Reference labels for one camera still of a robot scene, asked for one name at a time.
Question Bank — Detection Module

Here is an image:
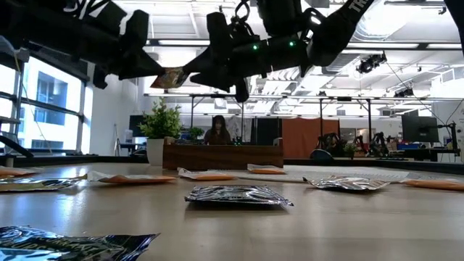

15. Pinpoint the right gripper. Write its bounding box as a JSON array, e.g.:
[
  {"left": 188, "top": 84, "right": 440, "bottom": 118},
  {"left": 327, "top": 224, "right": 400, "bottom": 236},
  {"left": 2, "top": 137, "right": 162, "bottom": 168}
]
[{"left": 183, "top": 12, "right": 271, "bottom": 103}]

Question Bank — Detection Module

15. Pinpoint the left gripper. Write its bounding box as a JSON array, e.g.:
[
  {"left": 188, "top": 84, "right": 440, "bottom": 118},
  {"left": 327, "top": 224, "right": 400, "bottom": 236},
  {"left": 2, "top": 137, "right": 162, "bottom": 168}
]
[{"left": 92, "top": 9, "right": 166, "bottom": 90}]

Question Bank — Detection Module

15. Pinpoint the orange and black tea packet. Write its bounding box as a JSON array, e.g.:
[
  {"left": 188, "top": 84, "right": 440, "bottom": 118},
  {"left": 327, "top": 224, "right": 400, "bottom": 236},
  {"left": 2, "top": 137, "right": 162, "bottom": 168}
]
[
  {"left": 0, "top": 175, "right": 88, "bottom": 193},
  {"left": 150, "top": 67, "right": 190, "bottom": 90}
]

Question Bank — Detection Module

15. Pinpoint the white and orange tea packet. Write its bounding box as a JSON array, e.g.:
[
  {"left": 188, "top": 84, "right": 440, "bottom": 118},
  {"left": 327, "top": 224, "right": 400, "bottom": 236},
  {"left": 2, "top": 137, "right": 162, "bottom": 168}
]
[
  {"left": 0, "top": 165, "right": 44, "bottom": 178},
  {"left": 86, "top": 170, "right": 178, "bottom": 185},
  {"left": 401, "top": 178, "right": 464, "bottom": 192},
  {"left": 247, "top": 163, "right": 286, "bottom": 175},
  {"left": 177, "top": 167, "right": 237, "bottom": 182}
]

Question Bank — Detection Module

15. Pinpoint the black foil tea packet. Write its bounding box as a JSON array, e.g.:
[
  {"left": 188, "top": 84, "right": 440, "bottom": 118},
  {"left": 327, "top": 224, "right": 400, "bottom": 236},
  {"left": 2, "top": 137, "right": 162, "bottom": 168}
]
[
  {"left": 0, "top": 225, "right": 161, "bottom": 261},
  {"left": 183, "top": 184, "right": 294, "bottom": 208}
]

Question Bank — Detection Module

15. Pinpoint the silver foil packet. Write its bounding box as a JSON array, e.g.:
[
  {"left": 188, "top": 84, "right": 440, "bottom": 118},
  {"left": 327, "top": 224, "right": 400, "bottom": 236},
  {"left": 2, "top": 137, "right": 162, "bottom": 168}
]
[{"left": 302, "top": 175, "right": 392, "bottom": 191}]

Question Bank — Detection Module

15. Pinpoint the long ceiling light strip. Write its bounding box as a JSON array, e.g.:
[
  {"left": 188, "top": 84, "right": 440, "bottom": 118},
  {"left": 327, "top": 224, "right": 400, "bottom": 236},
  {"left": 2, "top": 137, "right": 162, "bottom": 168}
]
[
  {"left": 426, "top": 43, "right": 463, "bottom": 50},
  {"left": 158, "top": 38, "right": 211, "bottom": 46},
  {"left": 346, "top": 42, "right": 420, "bottom": 50}
]

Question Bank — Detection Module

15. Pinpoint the dark background monitor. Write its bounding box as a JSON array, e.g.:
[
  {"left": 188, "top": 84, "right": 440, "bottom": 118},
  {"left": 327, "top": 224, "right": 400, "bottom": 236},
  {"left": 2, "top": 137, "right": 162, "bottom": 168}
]
[{"left": 128, "top": 115, "right": 146, "bottom": 138}]

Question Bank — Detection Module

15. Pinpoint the green plant in white pot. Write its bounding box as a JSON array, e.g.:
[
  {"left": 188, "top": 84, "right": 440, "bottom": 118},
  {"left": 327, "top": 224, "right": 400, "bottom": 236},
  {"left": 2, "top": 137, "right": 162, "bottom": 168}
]
[{"left": 138, "top": 96, "right": 183, "bottom": 167}]

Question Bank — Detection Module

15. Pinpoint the person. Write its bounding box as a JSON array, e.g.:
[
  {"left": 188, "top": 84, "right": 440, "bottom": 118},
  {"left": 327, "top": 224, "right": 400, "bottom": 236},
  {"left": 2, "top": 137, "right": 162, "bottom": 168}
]
[{"left": 203, "top": 115, "right": 233, "bottom": 146}]

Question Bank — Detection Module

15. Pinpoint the black partition panel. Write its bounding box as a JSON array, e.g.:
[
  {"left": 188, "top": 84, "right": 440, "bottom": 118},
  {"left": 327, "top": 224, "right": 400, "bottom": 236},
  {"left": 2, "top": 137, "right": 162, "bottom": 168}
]
[{"left": 253, "top": 117, "right": 282, "bottom": 146}]

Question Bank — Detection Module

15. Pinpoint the brown wooden organizer box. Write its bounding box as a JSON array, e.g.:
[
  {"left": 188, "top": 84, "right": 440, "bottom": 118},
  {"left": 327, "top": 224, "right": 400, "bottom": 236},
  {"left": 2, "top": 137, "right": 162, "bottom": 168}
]
[{"left": 162, "top": 136, "right": 285, "bottom": 171}]

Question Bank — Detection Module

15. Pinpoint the orange partition panel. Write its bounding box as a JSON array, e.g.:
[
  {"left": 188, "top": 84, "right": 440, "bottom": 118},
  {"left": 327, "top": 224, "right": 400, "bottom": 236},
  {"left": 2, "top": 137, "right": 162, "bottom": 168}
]
[{"left": 281, "top": 117, "right": 341, "bottom": 159}]

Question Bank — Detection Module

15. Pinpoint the round white woven placemat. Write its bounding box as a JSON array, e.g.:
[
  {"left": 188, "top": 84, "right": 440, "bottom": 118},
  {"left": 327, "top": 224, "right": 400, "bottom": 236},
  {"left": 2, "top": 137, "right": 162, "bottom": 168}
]
[{"left": 213, "top": 168, "right": 413, "bottom": 183}]

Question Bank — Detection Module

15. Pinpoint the black computer monitor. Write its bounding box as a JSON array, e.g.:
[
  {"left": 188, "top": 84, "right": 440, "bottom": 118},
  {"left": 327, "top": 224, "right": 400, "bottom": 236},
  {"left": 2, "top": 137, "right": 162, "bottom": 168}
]
[{"left": 401, "top": 115, "right": 440, "bottom": 144}]

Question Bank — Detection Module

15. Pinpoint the black background desk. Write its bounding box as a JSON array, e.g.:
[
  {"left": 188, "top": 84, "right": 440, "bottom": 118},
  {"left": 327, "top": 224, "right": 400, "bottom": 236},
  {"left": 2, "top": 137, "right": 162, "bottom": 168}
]
[{"left": 393, "top": 147, "right": 461, "bottom": 162}]

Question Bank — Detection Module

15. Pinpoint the black monitor stand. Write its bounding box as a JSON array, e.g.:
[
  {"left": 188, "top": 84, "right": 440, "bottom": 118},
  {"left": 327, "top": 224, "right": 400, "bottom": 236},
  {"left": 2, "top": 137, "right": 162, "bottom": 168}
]
[{"left": 436, "top": 121, "right": 461, "bottom": 157}]

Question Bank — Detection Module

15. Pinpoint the silver ventilation duct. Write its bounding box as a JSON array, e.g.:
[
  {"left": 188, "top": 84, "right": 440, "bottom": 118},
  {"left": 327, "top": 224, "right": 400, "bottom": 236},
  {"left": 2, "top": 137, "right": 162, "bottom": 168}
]
[{"left": 324, "top": 10, "right": 403, "bottom": 75}]

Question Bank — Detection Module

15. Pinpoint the black background frame rig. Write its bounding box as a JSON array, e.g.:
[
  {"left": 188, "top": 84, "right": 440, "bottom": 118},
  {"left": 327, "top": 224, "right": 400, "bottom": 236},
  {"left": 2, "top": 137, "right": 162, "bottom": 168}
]
[{"left": 144, "top": 93, "right": 464, "bottom": 153}]

